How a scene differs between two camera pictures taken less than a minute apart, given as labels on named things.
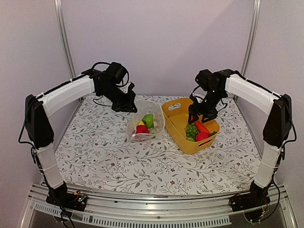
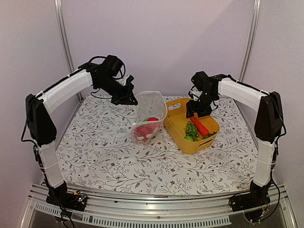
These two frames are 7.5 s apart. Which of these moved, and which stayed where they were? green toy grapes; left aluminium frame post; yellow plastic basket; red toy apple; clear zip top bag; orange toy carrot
Moved: red toy apple; clear zip top bag
Stayed: green toy grapes; yellow plastic basket; orange toy carrot; left aluminium frame post
